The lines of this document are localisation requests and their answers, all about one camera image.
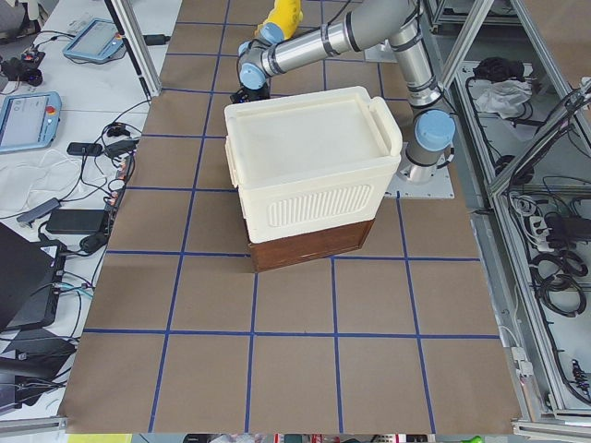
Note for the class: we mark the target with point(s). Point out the yellow plush toy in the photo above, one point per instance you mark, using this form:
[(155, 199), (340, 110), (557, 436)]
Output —
[(282, 21)]

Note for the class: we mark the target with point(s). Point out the cream plastic cooler box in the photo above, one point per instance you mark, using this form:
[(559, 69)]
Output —
[(311, 162)]

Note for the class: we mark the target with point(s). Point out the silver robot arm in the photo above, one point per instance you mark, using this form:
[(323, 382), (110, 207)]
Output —
[(277, 48)]

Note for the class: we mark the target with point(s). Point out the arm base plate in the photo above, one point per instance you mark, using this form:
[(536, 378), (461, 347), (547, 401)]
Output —
[(429, 184)]

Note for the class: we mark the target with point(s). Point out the far blue teach pendant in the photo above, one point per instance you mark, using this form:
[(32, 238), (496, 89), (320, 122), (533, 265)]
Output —
[(98, 42)]

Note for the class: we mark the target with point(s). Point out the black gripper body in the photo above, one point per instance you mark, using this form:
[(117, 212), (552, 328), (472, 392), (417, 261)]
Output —
[(259, 92)]

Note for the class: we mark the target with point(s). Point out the blue teach pendant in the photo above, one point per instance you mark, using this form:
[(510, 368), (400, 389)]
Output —
[(98, 42), (29, 121)]

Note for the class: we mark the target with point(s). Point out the crumpled white cloth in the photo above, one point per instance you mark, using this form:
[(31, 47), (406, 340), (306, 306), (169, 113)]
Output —
[(506, 99)]

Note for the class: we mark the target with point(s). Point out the near blue teach pendant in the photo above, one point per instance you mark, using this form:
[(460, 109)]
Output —
[(29, 121)]

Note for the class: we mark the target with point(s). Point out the black power adapter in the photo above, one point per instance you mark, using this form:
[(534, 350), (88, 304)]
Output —
[(75, 221)]

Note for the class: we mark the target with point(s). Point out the dark wooden drawer cabinet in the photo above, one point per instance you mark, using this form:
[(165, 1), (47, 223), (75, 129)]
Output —
[(301, 248)]

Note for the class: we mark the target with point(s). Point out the black laptop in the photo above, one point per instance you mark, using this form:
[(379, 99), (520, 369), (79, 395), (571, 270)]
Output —
[(30, 272)]

